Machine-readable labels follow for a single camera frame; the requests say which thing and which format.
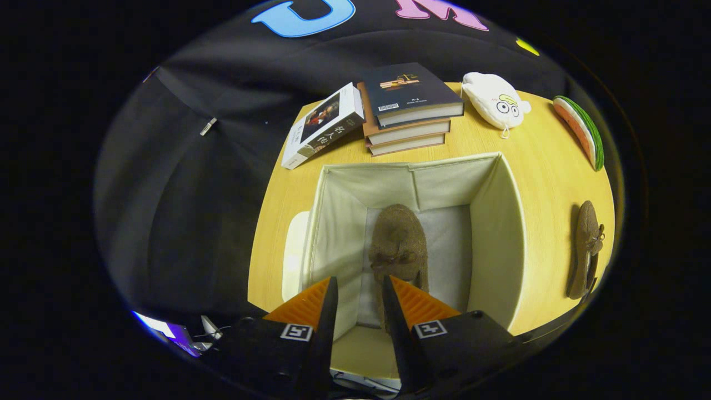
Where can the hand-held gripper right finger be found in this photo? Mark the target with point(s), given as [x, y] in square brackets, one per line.
[400, 339]

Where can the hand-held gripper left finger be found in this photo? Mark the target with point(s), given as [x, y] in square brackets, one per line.
[328, 344]

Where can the brown fuzzy shoe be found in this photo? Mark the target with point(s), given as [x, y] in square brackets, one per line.
[397, 233]
[586, 244]

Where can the grey fabric storage box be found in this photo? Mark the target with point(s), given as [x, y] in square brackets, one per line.
[344, 222]

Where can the thin brown edged book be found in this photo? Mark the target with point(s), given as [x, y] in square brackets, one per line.
[408, 144]

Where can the brown cover book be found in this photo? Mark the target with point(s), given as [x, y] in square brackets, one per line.
[405, 133]

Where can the white portrait cover book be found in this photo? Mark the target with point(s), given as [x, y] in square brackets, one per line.
[325, 125]

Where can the dark blue hardcover book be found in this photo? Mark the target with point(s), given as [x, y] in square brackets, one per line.
[411, 91]

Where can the silver cloth clip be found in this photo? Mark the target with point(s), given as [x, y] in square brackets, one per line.
[208, 126]

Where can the white plush toy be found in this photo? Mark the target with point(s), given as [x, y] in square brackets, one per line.
[497, 100]

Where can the watermelon slice plush toy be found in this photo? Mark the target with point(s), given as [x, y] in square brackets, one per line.
[583, 128]

